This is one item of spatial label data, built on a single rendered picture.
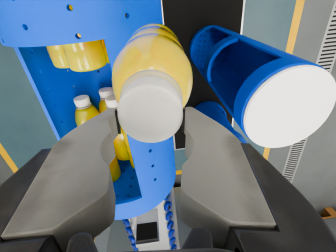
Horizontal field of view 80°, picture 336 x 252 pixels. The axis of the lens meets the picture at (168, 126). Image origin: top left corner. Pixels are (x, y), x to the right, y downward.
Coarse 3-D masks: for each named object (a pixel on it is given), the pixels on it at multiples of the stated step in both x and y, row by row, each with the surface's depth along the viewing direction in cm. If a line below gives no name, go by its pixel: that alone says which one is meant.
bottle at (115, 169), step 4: (112, 160) 54; (116, 160) 56; (112, 164) 55; (116, 164) 56; (112, 168) 55; (116, 168) 57; (112, 172) 56; (116, 172) 57; (120, 172) 59; (112, 176) 56; (116, 176) 57; (112, 180) 57
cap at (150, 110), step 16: (144, 80) 11; (160, 80) 11; (128, 96) 11; (144, 96) 11; (160, 96) 11; (176, 96) 11; (128, 112) 11; (144, 112) 12; (160, 112) 12; (176, 112) 12; (128, 128) 12; (144, 128) 12; (160, 128) 12; (176, 128) 12
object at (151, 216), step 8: (136, 216) 94; (144, 216) 94; (152, 216) 93; (136, 224) 91; (144, 224) 89; (152, 224) 88; (136, 232) 86; (144, 232) 86; (152, 232) 85; (136, 240) 83; (144, 240) 83; (152, 240) 84
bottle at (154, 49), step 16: (144, 32) 18; (160, 32) 18; (128, 48) 14; (144, 48) 14; (160, 48) 14; (176, 48) 15; (128, 64) 13; (144, 64) 13; (160, 64) 13; (176, 64) 14; (112, 80) 15; (128, 80) 13; (176, 80) 13; (192, 80) 16
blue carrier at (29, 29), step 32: (0, 0) 25; (32, 0) 24; (64, 0) 24; (96, 0) 26; (128, 0) 28; (160, 0) 36; (0, 32) 29; (32, 32) 26; (64, 32) 26; (96, 32) 27; (128, 32) 29; (32, 64) 42; (64, 96) 52; (96, 96) 59; (64, 128) 52; (128, 160) 65; (160, 160) 46; (128, 192) 54; (160, 192) 50
